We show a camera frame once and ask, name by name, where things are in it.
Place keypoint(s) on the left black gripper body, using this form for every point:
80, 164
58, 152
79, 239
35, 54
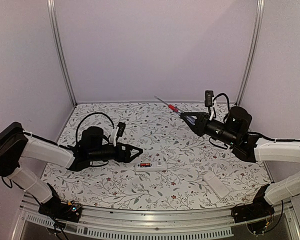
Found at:
97, 155

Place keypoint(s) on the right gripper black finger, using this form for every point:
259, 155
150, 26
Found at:
195, 115
191, 122

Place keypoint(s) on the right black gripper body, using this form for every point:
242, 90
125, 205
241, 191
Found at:
225, 136

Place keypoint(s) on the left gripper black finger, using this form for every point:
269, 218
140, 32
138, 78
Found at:
132, 151
128, 158

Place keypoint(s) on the red blue screwdriver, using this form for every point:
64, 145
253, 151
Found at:
170, 106

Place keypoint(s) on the small white remote control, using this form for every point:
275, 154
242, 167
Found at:
156, 166

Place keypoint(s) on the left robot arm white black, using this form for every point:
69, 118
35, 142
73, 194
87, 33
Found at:
16, 143

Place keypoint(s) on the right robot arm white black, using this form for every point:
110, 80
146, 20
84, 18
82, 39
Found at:
250, 147

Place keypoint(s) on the floral patterned table mat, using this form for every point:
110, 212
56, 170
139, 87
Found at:
163, 136

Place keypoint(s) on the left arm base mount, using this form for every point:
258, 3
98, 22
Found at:
56, 209

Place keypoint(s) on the front aluminium rail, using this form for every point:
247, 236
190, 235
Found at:
201, 224

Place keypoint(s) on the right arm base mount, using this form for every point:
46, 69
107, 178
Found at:
258, 216

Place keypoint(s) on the right aluminium frame post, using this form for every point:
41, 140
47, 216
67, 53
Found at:
260, 5

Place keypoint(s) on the aluminium frame post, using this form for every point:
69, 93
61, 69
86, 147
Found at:
260, 5
51, 7

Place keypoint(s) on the left aluminium frame post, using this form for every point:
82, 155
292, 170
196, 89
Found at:
51, 7

